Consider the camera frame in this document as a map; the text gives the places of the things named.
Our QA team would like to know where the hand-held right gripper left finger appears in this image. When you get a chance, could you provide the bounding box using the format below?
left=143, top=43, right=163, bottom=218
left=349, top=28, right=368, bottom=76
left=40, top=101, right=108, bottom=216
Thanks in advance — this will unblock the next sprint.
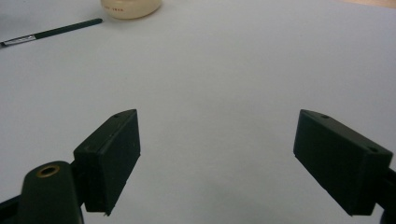
left=73, top=108, right=141, bottom=217

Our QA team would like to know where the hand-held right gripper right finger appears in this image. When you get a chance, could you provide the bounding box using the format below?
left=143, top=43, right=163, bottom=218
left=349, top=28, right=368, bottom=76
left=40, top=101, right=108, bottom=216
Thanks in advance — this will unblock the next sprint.
left=292, top=108, right=394, bottom=217

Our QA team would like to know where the black handled makeup brush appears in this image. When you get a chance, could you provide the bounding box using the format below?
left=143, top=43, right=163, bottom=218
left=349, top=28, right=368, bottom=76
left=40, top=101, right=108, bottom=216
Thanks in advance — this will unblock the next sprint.
left=0, top=18, right=104, bottom=49

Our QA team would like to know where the cream duck-shaped container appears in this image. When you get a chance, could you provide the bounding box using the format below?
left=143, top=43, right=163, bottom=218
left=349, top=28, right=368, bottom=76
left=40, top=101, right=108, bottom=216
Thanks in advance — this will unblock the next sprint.
left=100, top=0, right=163, bottom=21

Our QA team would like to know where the white table mat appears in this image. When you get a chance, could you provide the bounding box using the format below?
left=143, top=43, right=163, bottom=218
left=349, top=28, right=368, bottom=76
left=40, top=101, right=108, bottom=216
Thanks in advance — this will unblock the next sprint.
left=0, top=0, right=396, bottom=224

